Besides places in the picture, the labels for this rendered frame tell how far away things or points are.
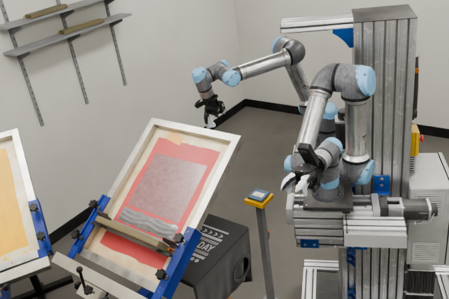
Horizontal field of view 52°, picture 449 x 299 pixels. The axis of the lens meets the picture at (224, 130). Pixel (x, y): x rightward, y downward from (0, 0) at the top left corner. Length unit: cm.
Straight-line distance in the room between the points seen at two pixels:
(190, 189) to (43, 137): 224
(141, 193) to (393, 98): 126
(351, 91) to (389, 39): 31
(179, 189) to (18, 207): 88
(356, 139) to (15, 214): 172
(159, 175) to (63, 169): 216
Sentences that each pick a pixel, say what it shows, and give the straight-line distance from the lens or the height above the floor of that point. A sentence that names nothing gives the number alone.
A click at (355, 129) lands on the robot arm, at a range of 196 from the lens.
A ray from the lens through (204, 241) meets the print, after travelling 252.
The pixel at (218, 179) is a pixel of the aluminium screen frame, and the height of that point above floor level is 143.
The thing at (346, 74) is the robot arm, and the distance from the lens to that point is 187.
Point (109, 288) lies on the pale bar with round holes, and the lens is 211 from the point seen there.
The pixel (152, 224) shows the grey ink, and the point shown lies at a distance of 221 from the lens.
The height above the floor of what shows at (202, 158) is 145.
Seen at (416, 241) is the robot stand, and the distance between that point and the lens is 255.
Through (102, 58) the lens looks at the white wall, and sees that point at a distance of 447.
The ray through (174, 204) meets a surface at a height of 132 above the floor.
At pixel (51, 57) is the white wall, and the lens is 416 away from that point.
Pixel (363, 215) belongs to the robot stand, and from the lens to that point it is 224.
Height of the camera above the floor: 254
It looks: 26 degrees down
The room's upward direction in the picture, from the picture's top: 8 degrees counter-clockwise
